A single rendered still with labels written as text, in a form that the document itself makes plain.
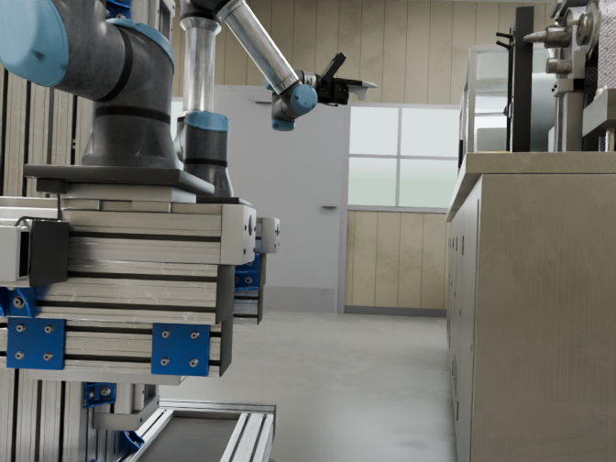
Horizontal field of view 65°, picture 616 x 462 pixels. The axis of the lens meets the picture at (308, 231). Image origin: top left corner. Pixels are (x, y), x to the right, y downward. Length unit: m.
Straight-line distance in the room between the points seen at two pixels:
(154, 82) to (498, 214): 0.64
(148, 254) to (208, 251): 0.09
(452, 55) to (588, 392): 4.41
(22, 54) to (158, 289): 0.35
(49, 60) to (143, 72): 0.14
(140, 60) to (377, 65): 4.31
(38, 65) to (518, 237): 0.81
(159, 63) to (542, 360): 0.83
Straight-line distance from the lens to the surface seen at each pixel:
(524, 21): 1.71
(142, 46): 0.83
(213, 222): 0.73
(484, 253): 0.97
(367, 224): 4.73
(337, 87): 1.63
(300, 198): 4.68
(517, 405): 1.02
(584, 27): 1.39
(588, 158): 1.01
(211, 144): 1.28
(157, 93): 0.82
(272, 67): 1.41
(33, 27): 0.73
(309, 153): 4.73
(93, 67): 0.76
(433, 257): 4.84
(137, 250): 0.77
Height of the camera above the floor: 0.73
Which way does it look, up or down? 1 degrees up
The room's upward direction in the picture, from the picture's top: 2 degrees clockwise
